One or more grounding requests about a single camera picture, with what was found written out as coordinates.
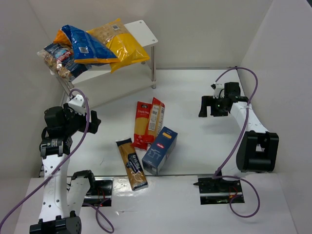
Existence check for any dark blue Barilla pasta box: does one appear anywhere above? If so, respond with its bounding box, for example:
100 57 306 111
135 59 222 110
142 127 178 176

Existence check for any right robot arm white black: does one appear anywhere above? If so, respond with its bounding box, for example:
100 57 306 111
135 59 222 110
198 82 279 176

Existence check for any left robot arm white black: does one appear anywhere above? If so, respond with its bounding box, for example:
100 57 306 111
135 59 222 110
29 104 101 234

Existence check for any white two-tier shelf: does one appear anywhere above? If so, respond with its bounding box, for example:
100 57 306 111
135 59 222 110
50 20 158 108

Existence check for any blue and orange pasta bag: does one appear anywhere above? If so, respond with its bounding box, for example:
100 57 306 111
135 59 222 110
54 25 120 64

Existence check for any yellow pasta bag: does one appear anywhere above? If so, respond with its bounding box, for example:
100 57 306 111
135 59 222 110
87 19 150 73

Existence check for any red spaghetti bag back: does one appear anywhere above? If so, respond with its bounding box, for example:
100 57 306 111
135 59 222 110
143 97 165 143

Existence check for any red spaghetti bag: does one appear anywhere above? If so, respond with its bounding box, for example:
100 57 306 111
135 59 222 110
143 97 165 143
132 101 151 150

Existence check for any red spaghetti bag front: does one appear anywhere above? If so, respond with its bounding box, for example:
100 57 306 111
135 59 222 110
132 101 151 150

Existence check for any dark blue La Sicilia spaghetti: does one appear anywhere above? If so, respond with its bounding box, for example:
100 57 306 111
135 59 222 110
116 138 148 191

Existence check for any clear blue fusilli bag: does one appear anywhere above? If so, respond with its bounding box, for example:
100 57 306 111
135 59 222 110
37 43 92 82

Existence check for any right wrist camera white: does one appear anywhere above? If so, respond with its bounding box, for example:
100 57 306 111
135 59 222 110
211 83 224 98

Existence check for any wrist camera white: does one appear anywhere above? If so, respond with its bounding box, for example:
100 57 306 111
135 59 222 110
211 83 224 98
68 95 86 116

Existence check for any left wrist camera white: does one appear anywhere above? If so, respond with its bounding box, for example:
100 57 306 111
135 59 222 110
68 95 86 116

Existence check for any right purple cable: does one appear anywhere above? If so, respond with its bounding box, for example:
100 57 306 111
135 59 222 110
212 67 261 217

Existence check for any purple cable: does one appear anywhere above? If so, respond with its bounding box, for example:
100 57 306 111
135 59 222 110
212 67 261 217
0 88 115 234

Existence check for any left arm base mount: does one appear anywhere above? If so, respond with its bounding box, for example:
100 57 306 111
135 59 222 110
83 176 113 207

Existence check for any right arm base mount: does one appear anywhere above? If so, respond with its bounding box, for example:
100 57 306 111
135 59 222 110
193 177 245 205

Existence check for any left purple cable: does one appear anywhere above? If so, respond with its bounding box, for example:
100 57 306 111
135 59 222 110
0 88 115 234

